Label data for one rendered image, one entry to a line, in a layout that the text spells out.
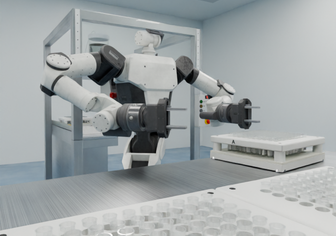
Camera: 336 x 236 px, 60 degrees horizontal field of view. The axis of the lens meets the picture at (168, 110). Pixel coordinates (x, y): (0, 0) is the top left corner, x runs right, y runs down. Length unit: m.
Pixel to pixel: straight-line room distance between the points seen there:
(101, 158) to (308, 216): 2.03
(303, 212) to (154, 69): 1.07
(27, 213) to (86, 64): 0.74
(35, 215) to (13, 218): 0.03
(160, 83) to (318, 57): 3.85
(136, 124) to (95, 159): 1.38
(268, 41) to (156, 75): 4.38
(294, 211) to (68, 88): 0.82
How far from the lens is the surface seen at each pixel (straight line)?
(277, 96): 5.33
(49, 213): 0.53
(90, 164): 2.25
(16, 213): 0.55
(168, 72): 1.36
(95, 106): 1.03
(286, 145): 0.81
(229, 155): 0.89
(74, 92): 1.00
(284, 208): 0.33
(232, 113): 1.25
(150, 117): 0.89
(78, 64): 1.15
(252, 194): 0.36
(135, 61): 1.28
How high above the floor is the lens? 1.03
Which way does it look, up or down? 2 degrees down
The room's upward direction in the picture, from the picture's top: straight up
